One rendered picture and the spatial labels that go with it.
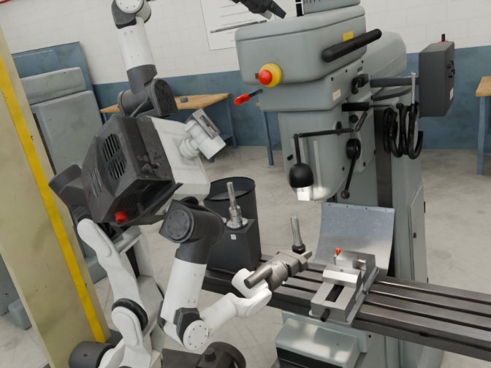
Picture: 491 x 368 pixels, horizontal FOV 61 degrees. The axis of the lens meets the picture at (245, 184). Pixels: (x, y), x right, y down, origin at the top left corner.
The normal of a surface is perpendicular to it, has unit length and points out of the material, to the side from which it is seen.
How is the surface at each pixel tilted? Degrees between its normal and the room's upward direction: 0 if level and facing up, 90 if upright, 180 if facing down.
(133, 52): 74
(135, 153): 57
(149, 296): 80
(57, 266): 90
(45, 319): 90
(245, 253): 90
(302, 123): 90
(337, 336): 0
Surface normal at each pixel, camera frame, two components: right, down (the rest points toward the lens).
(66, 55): 0.84, 0.07
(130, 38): 0.02, 0.09
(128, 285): -0.35, 0.40
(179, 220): -0.51, -0.17
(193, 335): 0.67, 0.11
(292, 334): -0.16, -0.92
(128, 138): 0.72, -0.50
